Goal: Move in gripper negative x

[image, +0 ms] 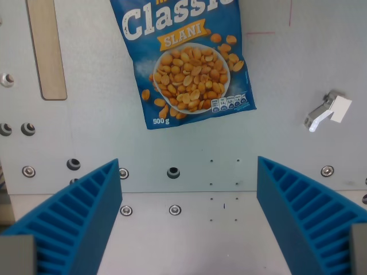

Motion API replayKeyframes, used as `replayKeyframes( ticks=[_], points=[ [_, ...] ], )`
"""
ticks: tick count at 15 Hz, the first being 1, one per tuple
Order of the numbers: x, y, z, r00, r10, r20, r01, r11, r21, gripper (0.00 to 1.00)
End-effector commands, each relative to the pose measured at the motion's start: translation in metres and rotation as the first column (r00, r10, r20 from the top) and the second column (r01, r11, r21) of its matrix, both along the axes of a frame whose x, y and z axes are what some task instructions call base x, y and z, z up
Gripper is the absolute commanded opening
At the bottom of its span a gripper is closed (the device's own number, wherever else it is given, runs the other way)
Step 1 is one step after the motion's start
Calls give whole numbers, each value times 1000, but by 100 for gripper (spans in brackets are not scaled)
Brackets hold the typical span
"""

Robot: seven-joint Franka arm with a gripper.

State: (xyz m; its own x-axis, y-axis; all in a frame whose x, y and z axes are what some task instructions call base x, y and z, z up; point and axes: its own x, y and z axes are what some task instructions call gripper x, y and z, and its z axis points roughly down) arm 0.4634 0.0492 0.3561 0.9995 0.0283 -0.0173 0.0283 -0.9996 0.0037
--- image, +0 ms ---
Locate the white metal bracket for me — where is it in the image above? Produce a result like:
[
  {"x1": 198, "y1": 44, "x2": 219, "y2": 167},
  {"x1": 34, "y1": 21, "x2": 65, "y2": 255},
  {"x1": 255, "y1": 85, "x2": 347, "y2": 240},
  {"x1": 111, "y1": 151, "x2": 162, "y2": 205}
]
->
[{"x1": 304, "y1": 90, "x2": 353, "y2": 133}]

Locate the blue salted peanuts bag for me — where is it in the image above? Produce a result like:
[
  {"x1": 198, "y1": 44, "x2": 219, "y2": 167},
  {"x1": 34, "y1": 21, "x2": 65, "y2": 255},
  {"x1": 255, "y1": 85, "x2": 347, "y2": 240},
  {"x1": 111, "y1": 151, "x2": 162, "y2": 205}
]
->
[{"x1": 110, "y1": 0, "x2": 257, "y2": 130}]

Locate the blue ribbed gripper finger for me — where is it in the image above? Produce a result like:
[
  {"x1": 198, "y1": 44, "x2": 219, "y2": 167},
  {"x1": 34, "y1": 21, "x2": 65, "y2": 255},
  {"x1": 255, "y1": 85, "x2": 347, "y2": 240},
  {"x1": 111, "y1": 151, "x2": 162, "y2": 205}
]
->
[
  {"x1": 0, "y1": 158, "x2": 123, "y2": 275},
  {"x1": 256, "y1": 156, "x2": 367, "y2": 275}
]

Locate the light wooden slat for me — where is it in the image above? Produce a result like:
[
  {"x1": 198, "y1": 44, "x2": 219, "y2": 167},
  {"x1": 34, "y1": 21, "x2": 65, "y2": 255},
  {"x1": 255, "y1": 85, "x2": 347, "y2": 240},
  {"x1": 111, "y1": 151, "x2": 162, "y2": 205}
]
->
[{"x1": 25, "y1": 0, "x2": 68, "y2": 101}]

